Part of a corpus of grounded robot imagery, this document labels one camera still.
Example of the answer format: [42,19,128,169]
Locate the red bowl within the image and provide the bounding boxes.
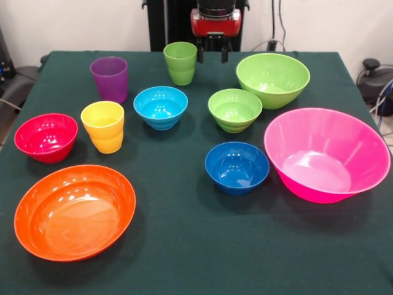
[14,112,79,164]

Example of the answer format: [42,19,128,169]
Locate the small green bowl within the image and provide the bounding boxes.
[208,88,263,133]

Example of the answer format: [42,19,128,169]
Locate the dark blue bowl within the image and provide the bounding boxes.
[204,141,270,196]

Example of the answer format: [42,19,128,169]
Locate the yellow cup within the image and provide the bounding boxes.
[80,100,125,154]

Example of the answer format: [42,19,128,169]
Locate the green cup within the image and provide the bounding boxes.
[163,42,198,86]

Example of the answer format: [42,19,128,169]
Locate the large pink bowl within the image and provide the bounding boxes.
[263,107,392,205]

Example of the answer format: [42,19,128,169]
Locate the large orange bowl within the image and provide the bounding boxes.
[14,164,137,262]

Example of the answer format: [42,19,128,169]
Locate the dark green tablecloth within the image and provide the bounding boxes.
[0,50,393,295]

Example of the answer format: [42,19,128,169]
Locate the black wall cable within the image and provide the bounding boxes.
[251,0,288,52]

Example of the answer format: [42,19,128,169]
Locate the purple cup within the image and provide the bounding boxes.
[89,56,128,104]

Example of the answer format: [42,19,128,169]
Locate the light blue bowl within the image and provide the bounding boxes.
[133,85,189,131]

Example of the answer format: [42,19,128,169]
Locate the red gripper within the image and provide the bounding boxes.
[190,8,242,64]

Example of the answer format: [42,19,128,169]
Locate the large green bowl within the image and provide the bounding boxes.
[235,52,311,110]

